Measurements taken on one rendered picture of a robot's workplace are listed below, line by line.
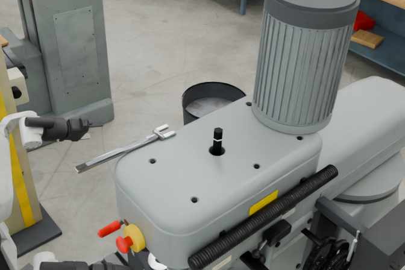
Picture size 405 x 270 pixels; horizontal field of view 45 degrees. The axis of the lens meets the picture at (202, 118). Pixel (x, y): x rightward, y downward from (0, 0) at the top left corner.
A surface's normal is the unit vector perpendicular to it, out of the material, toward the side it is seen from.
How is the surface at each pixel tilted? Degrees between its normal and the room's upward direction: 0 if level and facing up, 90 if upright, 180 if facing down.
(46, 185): 0
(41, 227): 0
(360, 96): 0
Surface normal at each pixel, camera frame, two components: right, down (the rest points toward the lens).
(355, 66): 0.04, -0.79
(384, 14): -0.77, 0.37
